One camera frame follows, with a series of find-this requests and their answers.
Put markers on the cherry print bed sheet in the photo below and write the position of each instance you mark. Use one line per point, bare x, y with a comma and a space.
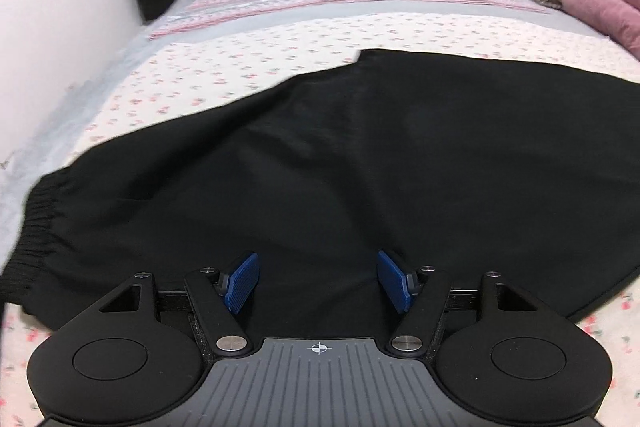
240, 62

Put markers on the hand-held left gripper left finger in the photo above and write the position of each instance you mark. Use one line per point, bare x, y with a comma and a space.
242, 279

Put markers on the black pants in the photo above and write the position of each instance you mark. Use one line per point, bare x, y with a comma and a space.
360, 157

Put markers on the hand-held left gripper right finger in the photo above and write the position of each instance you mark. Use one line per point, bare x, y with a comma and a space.
395, 279

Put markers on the grey-blue bed cover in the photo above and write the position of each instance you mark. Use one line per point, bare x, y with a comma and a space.
60, 127

